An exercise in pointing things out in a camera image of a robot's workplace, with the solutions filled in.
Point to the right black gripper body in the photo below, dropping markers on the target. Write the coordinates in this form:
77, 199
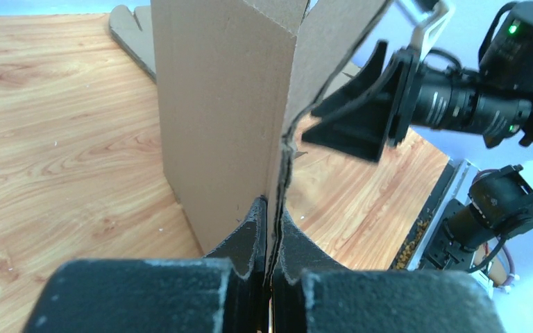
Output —
455, 99

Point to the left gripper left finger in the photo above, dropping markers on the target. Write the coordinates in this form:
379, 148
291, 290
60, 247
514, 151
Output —
220, 292

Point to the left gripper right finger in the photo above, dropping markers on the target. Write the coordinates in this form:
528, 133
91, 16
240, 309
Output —
312, 292

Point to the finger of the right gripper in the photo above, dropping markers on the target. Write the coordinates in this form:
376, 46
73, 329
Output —
357, 85
363, 126

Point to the cardboard box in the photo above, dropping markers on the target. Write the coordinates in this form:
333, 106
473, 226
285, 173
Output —
233, 78

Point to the stack of flat cardboard sheets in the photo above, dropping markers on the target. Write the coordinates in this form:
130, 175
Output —
132, 30

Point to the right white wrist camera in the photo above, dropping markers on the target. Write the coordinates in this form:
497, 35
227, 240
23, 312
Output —
429, 19

